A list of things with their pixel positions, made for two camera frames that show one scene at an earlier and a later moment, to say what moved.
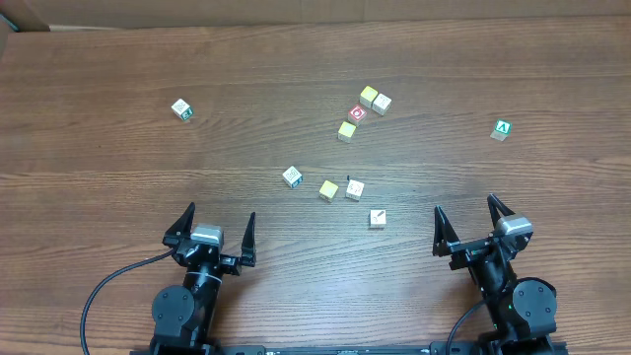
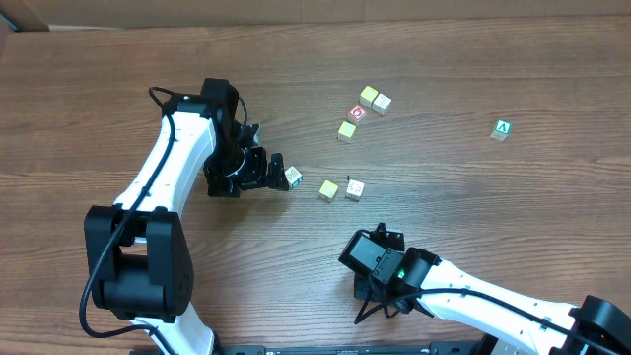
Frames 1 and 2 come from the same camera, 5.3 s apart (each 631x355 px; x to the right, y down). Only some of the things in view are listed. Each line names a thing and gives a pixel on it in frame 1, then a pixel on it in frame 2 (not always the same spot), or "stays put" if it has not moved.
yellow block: (328, 190) stays put
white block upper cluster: (382, 104) stays put
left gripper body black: (233, 263) to (242, 166)
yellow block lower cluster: (346, 131) stays put
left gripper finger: (181, 227) to (250, 132)
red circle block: (356, 114) stays put
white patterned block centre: (355, 190) stays put
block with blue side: (292, 177) stays put
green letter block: (503, 129) stays put
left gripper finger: (248, 253) to (276, 173)
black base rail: (357, 348) stays put
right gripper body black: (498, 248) to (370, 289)
